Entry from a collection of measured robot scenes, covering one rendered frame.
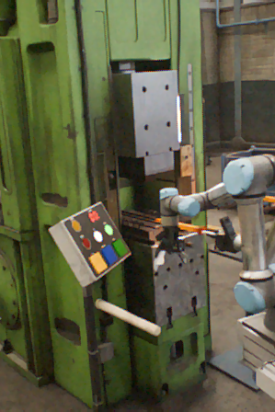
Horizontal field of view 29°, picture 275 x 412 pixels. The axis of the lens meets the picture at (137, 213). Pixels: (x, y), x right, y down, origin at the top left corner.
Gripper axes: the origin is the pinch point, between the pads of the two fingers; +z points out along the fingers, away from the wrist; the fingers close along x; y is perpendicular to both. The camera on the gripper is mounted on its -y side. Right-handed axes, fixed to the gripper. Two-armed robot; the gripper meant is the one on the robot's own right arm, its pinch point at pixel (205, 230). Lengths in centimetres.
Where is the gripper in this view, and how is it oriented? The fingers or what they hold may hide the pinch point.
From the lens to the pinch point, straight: 258.9
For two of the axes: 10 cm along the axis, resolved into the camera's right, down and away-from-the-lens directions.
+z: -6.5, -1.5, 7.5
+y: 0.7, 9.7, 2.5
